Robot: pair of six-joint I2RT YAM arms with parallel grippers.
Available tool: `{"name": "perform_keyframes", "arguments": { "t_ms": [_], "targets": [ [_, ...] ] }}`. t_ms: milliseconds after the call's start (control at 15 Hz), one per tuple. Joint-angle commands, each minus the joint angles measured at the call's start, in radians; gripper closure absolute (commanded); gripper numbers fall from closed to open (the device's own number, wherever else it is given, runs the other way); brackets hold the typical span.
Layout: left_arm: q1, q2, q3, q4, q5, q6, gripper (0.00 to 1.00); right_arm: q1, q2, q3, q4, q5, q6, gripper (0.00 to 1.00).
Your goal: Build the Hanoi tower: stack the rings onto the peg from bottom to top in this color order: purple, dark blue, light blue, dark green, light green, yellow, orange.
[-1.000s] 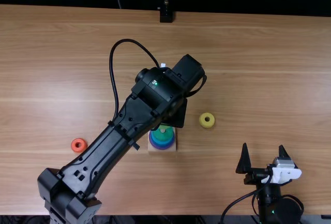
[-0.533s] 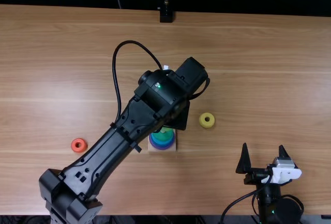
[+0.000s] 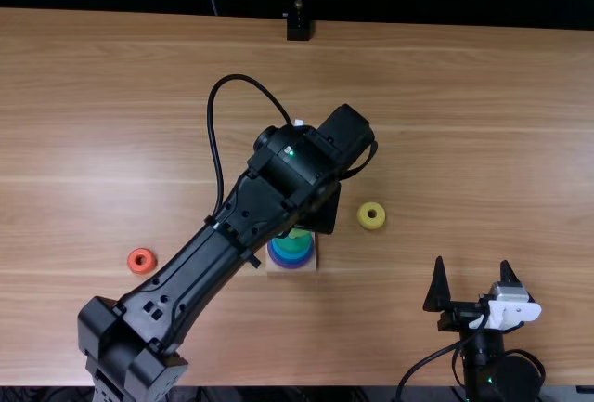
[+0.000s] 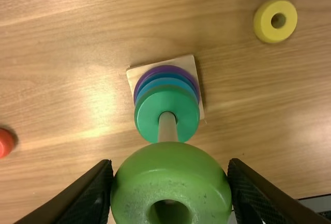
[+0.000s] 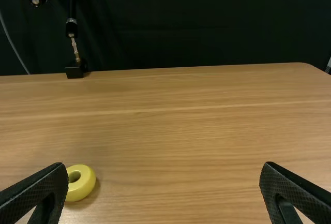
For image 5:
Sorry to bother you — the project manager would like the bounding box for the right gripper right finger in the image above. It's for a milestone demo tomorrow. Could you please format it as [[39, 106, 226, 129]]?
[[259, 161, 331, 224]]

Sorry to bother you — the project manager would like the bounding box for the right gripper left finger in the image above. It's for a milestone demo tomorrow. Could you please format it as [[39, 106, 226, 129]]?
[[0, 162, 69, 224]]

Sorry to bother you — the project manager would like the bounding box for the black clamp stand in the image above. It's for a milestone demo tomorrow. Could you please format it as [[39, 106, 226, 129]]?
[[27, 0, 88, 80]]

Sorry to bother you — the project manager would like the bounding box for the yellow ring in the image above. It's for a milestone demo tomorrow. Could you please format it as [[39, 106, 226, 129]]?
[[64, 163, 97, 203]]

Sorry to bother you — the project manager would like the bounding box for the grey cable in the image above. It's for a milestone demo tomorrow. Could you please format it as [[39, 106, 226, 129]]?
[[0, 9, 31, 76]]

